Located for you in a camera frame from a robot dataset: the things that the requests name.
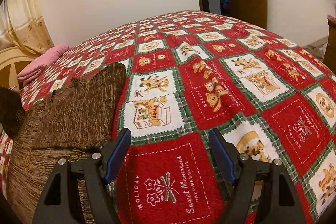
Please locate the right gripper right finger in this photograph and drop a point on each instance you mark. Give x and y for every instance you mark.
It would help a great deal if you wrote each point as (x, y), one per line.
(279, 201)

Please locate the brown knitted sweater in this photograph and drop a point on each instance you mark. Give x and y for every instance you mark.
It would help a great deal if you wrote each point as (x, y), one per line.
(73, 123)

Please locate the folded pink blanket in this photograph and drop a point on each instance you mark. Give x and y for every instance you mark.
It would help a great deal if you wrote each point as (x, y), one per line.
(36, 67)

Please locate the cream wooden headboard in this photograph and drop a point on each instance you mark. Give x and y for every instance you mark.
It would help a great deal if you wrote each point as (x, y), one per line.
(13, 60)

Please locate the wooden furniture edge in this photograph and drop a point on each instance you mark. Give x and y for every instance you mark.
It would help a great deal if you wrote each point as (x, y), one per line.
(332, 29)

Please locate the red patchwork bear bedspread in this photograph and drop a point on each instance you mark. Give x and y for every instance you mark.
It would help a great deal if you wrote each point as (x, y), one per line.
(186, 73)

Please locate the beige patterned curtain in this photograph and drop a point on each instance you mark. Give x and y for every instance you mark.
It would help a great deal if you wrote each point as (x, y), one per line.
(23, 26)

